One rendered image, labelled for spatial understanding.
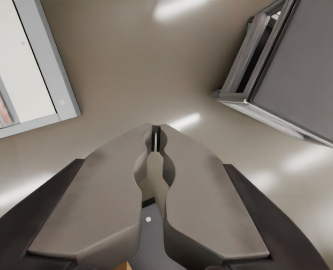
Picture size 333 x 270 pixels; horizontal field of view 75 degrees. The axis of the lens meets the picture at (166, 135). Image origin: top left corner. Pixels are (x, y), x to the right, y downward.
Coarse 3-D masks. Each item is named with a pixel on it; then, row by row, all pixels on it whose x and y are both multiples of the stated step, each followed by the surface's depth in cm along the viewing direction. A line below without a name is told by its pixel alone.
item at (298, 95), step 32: (288, 0) 61; (320, 0) 56; (256, 32) 73; (288, 32) 56; (320, 32) 58; (256, 64) 63; (288, 64) 58; (320, 64) 59; (224, 96) 77; (256, 96) 58; (288, 96) 59; (320, 96) 61; (288, 128) 82; (320, 128) 63
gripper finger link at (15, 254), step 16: (80, 160) 9; (64, 176) 8; (32, 192) 7; (48, 192) 7; (16, 208) 6; (32, 208) 6; (48, 208) 7; (0, 224) 6; (16, 224) 6; (32, 224) 6; (0, 240) 6; (16, 240) 6; (32, 240) 6; (0, 256) 5; (16, 256) 5; (32, 256) 5
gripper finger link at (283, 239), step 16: (240, 176) 8; (240, 192) 8; (256, 192) 8; (256, 208) 7; (272, 208) 7; (256, 224) 6; (272, 224) 7; (288, 224) 7; (272, 240) 6; (288, 240) 6; (304, 240) 6; (272, 256) 6; (288, 256) 6; (304, 256) 6; (320, 256) 6
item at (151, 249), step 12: (144, 204) 65; (156, 204) 64; (144, 216) 64; (156, 216) 64; (144, 228) 64; (156, 228) 65; (144, 240) 65; (156, 240) 66; (144, 252) 66; (156, 252) 66; (132, 264) 66; (144, 264) 66; (156, 264) 67; (168, 264) 68
